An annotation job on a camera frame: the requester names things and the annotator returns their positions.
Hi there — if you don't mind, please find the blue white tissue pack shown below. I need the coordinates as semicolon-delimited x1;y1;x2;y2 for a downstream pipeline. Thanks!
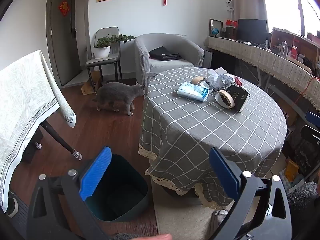
177;82;210;102

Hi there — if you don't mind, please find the white plant pot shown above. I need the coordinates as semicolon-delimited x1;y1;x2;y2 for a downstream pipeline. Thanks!
93;46;111;59

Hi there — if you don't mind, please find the person's left hand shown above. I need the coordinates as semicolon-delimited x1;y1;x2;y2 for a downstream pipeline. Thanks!
140;233;173;240

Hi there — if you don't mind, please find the white paper ball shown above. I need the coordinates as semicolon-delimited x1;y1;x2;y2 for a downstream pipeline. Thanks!
206;70;235;91

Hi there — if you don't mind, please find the dark green trash bin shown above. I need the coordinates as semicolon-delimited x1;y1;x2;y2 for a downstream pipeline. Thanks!
82;154;150;222

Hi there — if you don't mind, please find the grey door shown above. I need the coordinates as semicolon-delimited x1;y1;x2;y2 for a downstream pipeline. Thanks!
46;0;77;87

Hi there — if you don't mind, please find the black monitor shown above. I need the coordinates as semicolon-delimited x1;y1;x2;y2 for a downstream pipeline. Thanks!
237;19;267;42

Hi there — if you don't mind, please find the beige fringed desk cloth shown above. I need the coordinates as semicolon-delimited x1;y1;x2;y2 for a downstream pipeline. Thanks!
205;36;320;110

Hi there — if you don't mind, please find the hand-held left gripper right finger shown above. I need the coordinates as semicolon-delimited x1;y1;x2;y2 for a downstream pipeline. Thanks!
207;147;293;240

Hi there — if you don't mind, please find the wooden desk shelf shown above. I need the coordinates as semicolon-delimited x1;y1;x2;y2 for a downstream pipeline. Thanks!
271;27;320;63

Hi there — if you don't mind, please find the picture frame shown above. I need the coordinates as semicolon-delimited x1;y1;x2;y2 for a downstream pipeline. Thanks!
209;19;223;37

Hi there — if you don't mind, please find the green potted plant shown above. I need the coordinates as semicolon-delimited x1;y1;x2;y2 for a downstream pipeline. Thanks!
94;34;136;48

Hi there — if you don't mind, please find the white-lined tape roll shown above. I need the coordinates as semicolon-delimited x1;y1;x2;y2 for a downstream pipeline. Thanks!
200;80;213;93

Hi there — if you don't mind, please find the yellow bag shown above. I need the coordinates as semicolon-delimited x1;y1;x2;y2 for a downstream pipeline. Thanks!
285;160;299;182

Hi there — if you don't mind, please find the grey armchair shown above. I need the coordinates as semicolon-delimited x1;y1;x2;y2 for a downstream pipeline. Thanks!
134;33;205;85

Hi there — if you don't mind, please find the pale green patterned tablecloth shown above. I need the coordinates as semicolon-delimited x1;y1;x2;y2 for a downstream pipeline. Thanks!
0;50;77;213

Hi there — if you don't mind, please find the person's left forearm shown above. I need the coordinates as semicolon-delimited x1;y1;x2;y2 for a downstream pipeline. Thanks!
114;232;150;240

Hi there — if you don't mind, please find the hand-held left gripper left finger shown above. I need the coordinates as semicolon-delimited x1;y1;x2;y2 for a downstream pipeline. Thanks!
26;146;118;240

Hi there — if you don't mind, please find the small brown tape roll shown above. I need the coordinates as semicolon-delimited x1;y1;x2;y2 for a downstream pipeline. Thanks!
191;76;208;86

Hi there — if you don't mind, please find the black box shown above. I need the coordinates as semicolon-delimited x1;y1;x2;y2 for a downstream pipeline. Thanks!
226;84;250;112

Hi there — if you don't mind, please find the black handbag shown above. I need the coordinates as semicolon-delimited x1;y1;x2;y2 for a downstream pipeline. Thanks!
149;46;182;61

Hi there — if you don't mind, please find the grey shoe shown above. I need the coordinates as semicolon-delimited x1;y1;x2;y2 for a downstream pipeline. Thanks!
211;209;228;230

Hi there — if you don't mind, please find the large brown tape roll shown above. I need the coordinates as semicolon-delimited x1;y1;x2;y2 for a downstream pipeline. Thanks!
214;90;235;109

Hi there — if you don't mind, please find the grey cat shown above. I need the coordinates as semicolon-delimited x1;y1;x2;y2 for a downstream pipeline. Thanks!
92;82;146;116

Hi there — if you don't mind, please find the black white shoe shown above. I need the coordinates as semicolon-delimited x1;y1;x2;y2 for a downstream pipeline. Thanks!
5;197;19;218

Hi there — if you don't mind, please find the red door decoration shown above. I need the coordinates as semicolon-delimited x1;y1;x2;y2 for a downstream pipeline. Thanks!
58;1;70;17

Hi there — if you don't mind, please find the dark table leg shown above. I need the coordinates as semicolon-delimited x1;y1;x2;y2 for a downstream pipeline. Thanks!
40;121;83;161

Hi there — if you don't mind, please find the person's right forearm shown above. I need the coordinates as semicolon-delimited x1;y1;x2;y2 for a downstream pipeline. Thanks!
287;181;318;207

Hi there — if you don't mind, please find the grey checked tablecloth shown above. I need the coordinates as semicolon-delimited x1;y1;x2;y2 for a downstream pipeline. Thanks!
138;67;287;210

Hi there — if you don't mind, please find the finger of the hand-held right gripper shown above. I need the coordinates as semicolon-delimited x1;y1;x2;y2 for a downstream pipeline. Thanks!
305;111;320;124

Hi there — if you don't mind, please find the grey dining chair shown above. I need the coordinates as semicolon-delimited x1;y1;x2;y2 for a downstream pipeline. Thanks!
85;27;123;95

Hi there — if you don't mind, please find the flat cardboard box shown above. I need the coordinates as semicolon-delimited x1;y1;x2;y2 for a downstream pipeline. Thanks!
80;71;103;95

